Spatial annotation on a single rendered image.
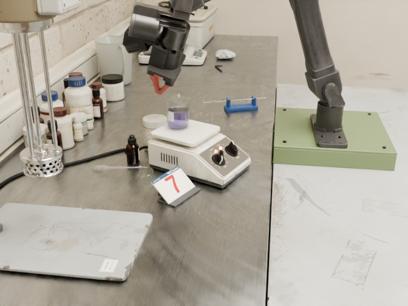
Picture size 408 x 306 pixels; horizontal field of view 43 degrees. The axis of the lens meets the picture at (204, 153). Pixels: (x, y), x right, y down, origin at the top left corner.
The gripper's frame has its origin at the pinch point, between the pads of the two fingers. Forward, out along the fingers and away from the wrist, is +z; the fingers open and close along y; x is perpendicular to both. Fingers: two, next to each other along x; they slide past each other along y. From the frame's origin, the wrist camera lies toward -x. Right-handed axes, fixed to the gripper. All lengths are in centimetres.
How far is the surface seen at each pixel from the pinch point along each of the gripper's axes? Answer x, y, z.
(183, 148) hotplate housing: 10.9, 17.1, -2.1
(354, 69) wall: 71, -129, 53
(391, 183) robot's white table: 56, 10, -9
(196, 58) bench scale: 0, -70, 39
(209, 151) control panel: 16.5, 15.7, -2.9
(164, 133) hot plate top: 5.8, 13.7, -1.0
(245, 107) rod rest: 22.5, -25.1, 15.7
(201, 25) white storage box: -4, -94, 39
